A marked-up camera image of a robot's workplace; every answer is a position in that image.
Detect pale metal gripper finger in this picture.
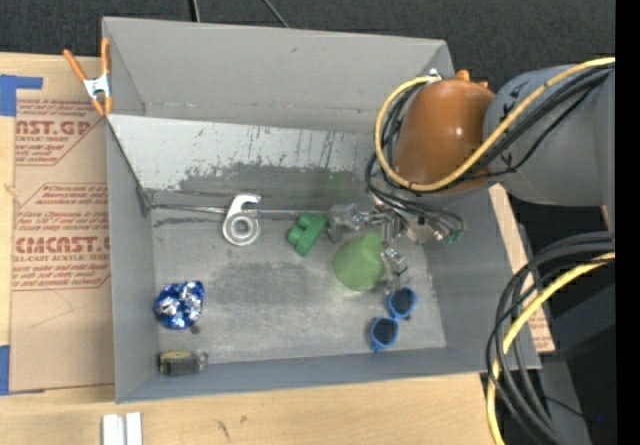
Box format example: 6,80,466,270
382,245,410,294
327,202,374,244

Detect light green cup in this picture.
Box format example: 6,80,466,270
331,231,387,293

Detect dark green toy brick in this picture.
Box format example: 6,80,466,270
285,212,329,257

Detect blue sunglasses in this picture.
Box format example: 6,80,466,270
368,286,419,353

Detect grey metal bin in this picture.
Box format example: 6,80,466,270
101,16,544,404

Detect blue and silver foil ball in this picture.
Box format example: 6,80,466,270
153,280,206,331

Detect yellow and black tape measure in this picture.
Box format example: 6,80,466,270
157,349,209,377

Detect brown cardboard board, red print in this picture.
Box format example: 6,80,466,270
0,51,117,394

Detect black cylinder on white bracket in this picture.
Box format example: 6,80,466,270
407,215,445,245

